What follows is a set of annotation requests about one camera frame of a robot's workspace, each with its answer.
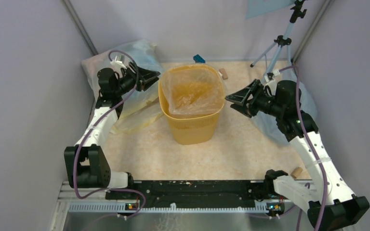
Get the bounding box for white cable duct strip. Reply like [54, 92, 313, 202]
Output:
[68, 202, 268, 214]

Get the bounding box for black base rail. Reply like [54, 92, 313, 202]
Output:
[105, 180, 280, 208]

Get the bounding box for blue stuffed bag right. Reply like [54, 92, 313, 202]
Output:
[251, 65, 318, 146]

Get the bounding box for clear plastic trash bag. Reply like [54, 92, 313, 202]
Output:
[160, 64, 225, 118]

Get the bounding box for blue toy brick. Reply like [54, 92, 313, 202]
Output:
[193, 54, 206, 64]

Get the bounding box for yellow plastic bag on floor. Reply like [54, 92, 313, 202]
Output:
[111, 91, 163, 134]

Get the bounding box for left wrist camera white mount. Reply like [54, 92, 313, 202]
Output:
[110, 54, 127, 70]

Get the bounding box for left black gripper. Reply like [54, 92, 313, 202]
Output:
[114, 61, 159, 96]

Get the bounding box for wooden block rear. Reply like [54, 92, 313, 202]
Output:
[218, 68, 228, 80]

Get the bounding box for large stuffed bag left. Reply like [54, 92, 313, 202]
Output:
[81, 39, 164, 103]

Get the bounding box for wooden cylinder near right base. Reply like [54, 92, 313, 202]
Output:
[291, 167, 303, 179]

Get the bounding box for yellow plastic trash bin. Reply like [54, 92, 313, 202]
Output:
[158, 77, 223, 145]

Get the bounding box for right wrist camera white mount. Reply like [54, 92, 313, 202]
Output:
[264, 69, 280, 83]

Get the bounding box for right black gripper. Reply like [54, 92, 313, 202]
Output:
[225, 79, 284, 117]

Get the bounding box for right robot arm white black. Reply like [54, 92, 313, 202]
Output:
[225, 80, 370, 231]

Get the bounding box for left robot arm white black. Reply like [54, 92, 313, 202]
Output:
[64, 62, 160, 199]

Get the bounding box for light blue tripod stand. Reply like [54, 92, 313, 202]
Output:
[246, 0, 307, 78]

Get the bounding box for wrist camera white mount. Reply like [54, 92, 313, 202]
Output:
[110, 54, 127, 70]
[264, 69, 280, 83]

